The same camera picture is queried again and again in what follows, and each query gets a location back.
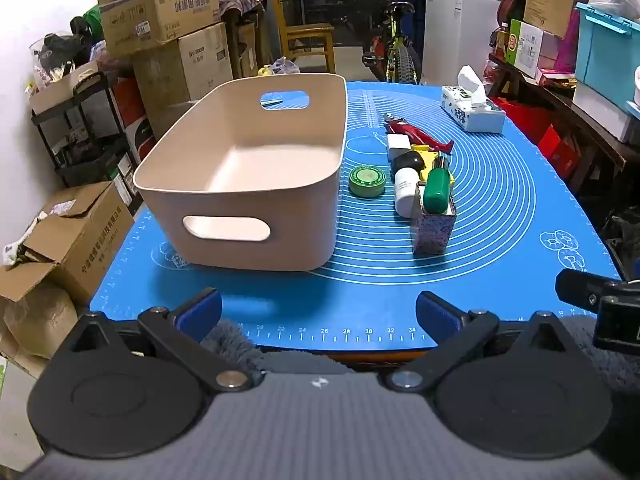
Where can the green and white box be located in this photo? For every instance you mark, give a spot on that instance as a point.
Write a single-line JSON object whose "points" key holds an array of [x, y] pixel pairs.
{"points": [[525, 47]]}

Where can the green bottle with silver cap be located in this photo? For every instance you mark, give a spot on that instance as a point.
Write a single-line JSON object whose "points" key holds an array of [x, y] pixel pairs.
{"points": [[437, 190]]}

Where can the beige woven sack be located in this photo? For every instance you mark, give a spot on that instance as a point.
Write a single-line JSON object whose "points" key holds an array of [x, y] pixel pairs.
{"points": [[40, 325]]}

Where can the black shelf cart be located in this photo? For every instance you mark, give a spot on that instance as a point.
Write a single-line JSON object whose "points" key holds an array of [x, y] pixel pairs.
{"points": [[92, 75]]}

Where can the white sock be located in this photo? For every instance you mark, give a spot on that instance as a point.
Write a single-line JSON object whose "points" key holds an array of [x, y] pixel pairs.
{"points": [[12, 252]]}

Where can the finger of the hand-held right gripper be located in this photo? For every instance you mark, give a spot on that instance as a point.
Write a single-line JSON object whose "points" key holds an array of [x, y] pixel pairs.
{"points": [[575, 287]]}

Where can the yellow and black bicycle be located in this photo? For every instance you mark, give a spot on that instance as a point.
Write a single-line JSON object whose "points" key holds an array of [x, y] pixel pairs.
{"points": [[402, 60]]}

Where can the yellow toy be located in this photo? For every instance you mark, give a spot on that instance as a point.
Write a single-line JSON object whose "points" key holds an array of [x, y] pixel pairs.
{"points": [[424, 149]]}

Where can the white chest freezer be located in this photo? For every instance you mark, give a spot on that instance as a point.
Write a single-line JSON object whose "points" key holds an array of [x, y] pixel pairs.
{"points": [[450, 30]]}

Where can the red bags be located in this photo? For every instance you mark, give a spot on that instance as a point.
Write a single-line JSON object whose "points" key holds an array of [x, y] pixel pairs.
{"points": [[555, 145]]}

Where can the green round tin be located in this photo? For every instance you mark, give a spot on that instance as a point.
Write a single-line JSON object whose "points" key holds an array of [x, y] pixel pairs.
{"points": [[366, 180]]}

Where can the black and white bottle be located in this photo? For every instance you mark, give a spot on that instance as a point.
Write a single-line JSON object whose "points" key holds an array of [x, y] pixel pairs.
{"points": [[406, 160]]}

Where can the red toy figure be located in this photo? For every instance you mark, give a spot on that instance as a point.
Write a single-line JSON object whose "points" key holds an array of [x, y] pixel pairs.
{"points": [[417, 135]]}

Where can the dark wooden side table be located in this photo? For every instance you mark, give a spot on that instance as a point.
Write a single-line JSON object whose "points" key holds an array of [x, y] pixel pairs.
{"points": [[570, 102]]}

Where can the blue silicone baking mat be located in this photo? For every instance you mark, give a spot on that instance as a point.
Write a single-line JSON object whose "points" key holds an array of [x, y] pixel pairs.
{"points": [[500, 210]]}

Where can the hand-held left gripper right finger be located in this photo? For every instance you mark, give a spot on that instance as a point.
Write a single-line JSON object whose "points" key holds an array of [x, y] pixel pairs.
{"points": [[440, 317]]}

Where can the wooden chair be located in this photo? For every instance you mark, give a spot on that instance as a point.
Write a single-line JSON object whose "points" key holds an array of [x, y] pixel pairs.
{"points": [[305, 32]]}

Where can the small patterned paper box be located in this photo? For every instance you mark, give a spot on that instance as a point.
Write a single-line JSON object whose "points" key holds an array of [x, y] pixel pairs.
{"points": [[432, 235]]}

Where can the person's grey fleece clothing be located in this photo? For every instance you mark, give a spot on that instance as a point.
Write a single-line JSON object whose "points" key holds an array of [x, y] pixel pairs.
{"points": [[235, 340]]}

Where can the clear plastic bag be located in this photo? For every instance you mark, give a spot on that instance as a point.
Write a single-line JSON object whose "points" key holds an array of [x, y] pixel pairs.
{"points": [[282, 66]]}

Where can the beige plastic storage bin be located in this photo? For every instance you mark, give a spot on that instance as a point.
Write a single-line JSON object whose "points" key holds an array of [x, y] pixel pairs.
{"points": [[240, 170]]}

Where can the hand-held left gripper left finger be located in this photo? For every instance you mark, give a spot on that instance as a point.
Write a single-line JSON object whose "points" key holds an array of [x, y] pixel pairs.
{"points": [[202, 310]]}

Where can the torn open cardboard box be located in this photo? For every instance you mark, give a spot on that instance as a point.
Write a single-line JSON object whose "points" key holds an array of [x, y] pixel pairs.
{"points": [[90, 245]]}

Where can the open printed cardboard box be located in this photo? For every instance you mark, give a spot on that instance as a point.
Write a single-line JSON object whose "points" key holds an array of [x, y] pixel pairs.
{"points": [[160, 15]]}

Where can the green bag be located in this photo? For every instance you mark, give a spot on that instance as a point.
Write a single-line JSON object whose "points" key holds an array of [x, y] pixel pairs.
{"points": [[92, 22]]}

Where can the red and white appliance box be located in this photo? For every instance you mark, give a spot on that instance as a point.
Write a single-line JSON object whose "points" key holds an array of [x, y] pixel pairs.
{"points": [[132, 120]]}

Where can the teal plastic storage box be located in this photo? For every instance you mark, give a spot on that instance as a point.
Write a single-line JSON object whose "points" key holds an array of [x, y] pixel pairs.
{"points": [[605, 55]]}

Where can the tissue box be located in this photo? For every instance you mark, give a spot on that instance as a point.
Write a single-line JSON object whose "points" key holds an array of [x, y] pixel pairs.
{"points": [[475, 115]]}

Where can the white pill bottle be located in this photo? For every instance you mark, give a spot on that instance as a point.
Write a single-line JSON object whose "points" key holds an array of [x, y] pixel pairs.
{"points": [[406, 190]]}

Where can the black bag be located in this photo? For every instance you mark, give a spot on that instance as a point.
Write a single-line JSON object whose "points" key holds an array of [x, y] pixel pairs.
{"points": [[65, 47]]}

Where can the white storage box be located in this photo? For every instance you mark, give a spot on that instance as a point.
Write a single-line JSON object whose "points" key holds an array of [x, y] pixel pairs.
{"points": [[600, 105]]}

